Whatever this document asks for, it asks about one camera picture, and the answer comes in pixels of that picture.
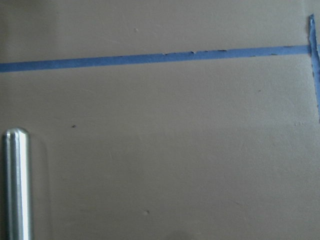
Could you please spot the steel muddler with black tip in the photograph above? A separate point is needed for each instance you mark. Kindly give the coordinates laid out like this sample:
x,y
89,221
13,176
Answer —
x,y
18,212

